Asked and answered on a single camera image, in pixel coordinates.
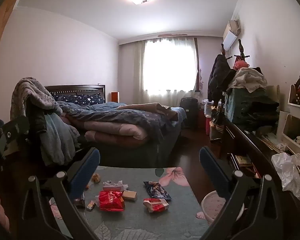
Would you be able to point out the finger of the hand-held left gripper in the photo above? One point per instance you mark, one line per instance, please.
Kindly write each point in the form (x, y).
(13, 132)

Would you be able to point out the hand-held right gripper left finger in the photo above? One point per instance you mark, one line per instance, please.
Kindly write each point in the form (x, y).
(86, 171)

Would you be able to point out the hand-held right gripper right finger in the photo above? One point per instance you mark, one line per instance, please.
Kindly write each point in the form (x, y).
(212, 170)

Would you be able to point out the pink waste bin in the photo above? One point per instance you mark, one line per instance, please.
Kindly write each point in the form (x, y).
(212, 203)

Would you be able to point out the beige paper box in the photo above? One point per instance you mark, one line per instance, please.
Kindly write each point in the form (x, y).
(129, 195)

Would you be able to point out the crumpled brown paper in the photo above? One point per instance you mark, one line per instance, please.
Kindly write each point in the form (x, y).
(96, 178)

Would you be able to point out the black garment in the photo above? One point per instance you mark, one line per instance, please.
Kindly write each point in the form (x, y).
(40, 120)

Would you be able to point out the dark shiny wrapper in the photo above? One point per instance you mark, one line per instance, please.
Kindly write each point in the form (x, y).
(79, 202)

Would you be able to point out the stack of books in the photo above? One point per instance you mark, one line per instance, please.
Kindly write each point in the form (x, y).
(243, 161)

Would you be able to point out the small orange wrapper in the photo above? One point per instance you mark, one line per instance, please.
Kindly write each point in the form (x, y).
(90, 205)

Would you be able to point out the red snack packet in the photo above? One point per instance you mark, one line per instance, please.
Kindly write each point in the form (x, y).
(110, 201)

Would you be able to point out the light blue robe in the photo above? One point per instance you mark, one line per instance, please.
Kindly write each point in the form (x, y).
(55, 140)

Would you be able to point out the dark wooden dresser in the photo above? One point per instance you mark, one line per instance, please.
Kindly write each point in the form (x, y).
(242, 140)

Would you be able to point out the black handbag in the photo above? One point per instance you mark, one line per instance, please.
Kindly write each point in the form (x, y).
(216, 127)

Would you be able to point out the red container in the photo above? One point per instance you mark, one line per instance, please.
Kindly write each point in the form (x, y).
(208, 126)

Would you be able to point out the dark wooden bed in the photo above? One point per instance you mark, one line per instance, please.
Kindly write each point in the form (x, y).
(130, 155)

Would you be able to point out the pink folded quilt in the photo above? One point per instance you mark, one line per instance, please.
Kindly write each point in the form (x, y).
(115, 130)

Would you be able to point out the dark blue snack packet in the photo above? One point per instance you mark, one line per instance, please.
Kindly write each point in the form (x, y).
(156, 190)

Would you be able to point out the black suitcase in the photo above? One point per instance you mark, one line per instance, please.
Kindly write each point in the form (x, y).
(188, 112)

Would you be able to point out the clear plastic container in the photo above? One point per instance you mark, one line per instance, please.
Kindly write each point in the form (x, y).
(208, 107)

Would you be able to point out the red and white packet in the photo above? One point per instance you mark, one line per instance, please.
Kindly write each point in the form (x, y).
(155, 203)

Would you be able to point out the blue patterned quilt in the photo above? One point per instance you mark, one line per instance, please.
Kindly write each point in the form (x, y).
(130, 118)

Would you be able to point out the teal storage box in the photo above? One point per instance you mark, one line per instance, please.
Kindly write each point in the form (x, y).
(237, 105)

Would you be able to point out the white plastic bag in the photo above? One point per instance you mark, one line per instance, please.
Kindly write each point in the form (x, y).
(285, 170)

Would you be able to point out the floral tablecloth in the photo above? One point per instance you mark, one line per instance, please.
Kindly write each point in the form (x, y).
(140, 220)

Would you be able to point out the navy star pillow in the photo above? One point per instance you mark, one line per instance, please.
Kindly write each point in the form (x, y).
(82, 98)

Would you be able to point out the stack of dark clothes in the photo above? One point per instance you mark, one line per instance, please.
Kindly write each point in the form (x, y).
(262, 115)

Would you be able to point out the orange wooden nightstand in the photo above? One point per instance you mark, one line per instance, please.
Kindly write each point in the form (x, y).
(115, 97)

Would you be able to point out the tan blanket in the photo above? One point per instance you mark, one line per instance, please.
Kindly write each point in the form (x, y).
(152, 107)

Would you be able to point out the white stackable storage bin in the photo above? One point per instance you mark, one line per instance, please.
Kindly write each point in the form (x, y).
(298, 108)
(288, 127)

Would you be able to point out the black coat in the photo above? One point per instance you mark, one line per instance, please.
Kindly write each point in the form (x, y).
(218, 77)

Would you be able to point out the pile of white clothes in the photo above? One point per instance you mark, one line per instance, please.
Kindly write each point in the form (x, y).
(247, 78)

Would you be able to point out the pink plastic bag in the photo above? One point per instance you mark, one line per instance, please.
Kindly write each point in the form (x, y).
(240, 65)

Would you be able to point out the wooden coat rack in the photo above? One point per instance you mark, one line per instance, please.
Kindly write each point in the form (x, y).
(240, 48)

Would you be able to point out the white air conditioner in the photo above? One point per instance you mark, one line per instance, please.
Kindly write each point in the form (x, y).
(230, 38)

